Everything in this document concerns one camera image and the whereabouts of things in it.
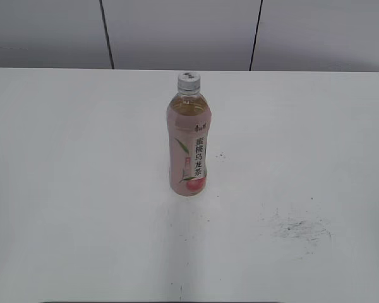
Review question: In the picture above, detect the peach oolong tea bottle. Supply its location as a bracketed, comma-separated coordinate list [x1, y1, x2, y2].
[166, 90, 212, 196]

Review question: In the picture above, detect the white bottle cap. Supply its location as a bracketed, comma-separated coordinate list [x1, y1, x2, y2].
[177, 71, 201, 95]

